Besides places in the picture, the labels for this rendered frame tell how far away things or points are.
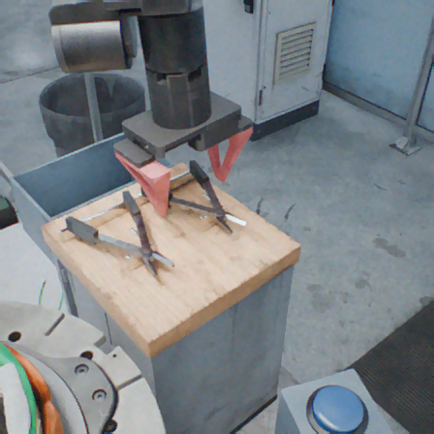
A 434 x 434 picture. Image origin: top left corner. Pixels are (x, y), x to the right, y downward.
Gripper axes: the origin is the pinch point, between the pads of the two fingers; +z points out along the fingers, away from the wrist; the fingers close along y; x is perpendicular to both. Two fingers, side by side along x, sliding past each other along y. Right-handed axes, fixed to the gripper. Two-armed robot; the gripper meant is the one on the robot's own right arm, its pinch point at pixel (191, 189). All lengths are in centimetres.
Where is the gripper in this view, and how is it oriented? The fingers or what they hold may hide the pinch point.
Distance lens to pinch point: 57.1
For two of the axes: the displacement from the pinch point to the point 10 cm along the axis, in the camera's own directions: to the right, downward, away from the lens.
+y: -7.6, 4.5, -4.6
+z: 0.7, 7.6, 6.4
